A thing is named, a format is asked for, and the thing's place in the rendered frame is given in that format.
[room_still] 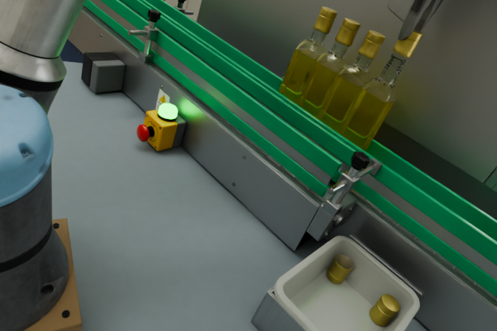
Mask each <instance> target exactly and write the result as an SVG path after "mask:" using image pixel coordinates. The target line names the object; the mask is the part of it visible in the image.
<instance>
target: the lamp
mask: <svg viewBox="0 0 497 331"><path fill-rule="evenodd" d="M177 114H178V109H177V107H176V106H174V105H172V104H170V103H163V104H162V105H160V107H159V110H158V117H159V118H160V119H161V120H164V121H167V122H172V121H175V120H176V119H177Z"/></svg>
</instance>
